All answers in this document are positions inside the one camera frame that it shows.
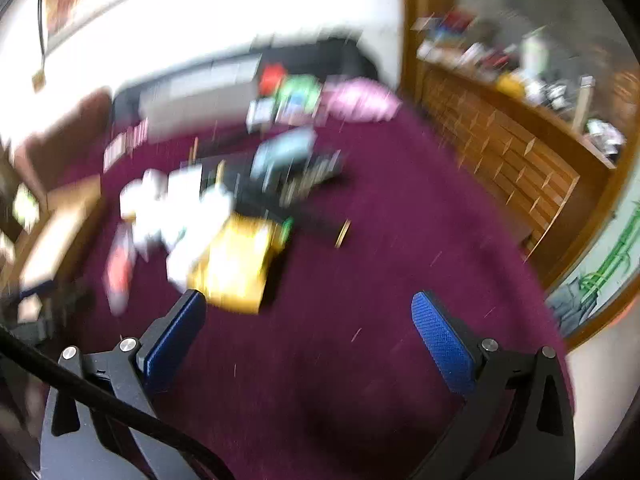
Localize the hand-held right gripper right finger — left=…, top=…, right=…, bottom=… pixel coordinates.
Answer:
left=411, top=290, right=578, bottom=480

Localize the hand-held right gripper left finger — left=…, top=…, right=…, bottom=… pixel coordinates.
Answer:
left=41, top=288, right=208, bottom=480

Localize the yellow packet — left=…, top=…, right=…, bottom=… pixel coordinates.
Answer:
left=187, top=212, right=288, bottom=316

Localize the white plastic bag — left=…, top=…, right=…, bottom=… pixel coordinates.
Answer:
left=120, top=167, right=236, bottom=291

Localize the brown cardboard box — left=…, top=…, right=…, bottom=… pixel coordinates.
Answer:
left=17, top=176, right=107, bottom=293

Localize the teal white tissue pack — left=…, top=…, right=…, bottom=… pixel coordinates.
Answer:
left=250, top=127, right=318, bottom=186

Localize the maroon tablecloth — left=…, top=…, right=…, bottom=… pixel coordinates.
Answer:
left=50, top=105, right=576, bottom=480

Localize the bamboo painted panel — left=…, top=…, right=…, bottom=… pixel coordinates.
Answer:
left=545, top=200, right=640, bottom=336

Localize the wooden cabinet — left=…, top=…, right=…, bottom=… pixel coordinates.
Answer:
left=400, top=0, right=640, bottom=351

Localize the brown upholstered chair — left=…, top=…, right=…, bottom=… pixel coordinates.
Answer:
left=10, top=87, right=113, bottom=201

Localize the grey rectangular cardboard box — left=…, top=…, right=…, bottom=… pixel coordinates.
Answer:
left=137, top=55, right=263, bottom=141

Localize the pink white cloth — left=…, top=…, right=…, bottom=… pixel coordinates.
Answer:
left=322, top=80, right=403, bottom=123

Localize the green plush toy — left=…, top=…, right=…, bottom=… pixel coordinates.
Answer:
left=277, top=75, right=323, bottom=111

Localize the red paper piece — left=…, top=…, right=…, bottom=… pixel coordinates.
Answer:
left=260, top=64, right=287, bottom=94

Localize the white tumbler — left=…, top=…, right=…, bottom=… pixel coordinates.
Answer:
left=520, top=30, right=549, bottom=77

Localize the black leather sofa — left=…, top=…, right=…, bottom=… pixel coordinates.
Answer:
left=112, top=35, right=381, bottom=121

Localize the black braided cable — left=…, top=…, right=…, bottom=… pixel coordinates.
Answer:
left=0, top=327, right=236, bottom=480

